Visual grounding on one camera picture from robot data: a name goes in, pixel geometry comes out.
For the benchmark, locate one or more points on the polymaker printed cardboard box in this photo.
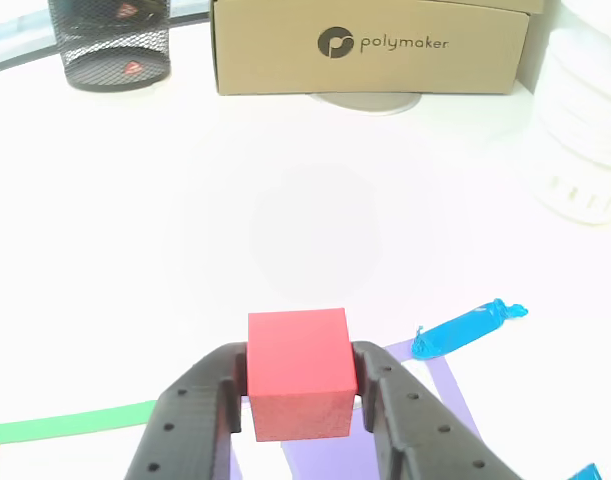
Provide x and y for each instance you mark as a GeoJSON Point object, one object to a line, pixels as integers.
{"type": "Point", "coordinates": [365, 50]}

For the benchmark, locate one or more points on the grey round disc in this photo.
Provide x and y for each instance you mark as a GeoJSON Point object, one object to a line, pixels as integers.
{"type": "Point", "coordinates": [365, 102]}

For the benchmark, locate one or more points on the white slotted printed cylinder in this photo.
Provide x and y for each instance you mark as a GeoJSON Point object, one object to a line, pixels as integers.
{"type": "Point", "coordinates": [580, 125]}

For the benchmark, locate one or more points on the black mesh bin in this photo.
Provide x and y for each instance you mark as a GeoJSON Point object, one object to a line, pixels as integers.
{"type": "Point", "coordinates": [115, 45]}

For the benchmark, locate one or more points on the blue tape strip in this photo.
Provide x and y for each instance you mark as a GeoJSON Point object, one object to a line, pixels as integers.
{"type": "Point", "coordinates": [460, 330]}
{"type": "Point", "coordinates": [585, 472]}

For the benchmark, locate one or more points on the purple square frame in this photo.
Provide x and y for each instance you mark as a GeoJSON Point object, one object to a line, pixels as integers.
{"type": "Point", "coordinates": [450, 385]}

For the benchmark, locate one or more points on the small red cube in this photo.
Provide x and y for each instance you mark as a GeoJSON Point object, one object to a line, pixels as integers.
{"type": "Point", "coordinates": [300, 365]}

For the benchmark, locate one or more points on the red item in bin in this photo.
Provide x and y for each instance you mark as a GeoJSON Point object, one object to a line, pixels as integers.
{"type": "Point", "coordinates": [127, 10]}
{"type": "Point", "coordinates": [133, 67]}

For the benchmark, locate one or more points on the green square frame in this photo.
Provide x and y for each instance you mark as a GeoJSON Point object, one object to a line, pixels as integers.
{"type": "Point", "coordinates": [60, 422]}

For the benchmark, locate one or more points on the plain cardboard box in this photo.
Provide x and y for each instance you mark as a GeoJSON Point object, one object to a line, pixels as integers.
{"type": "Point", "coordinates": [485, 5]}

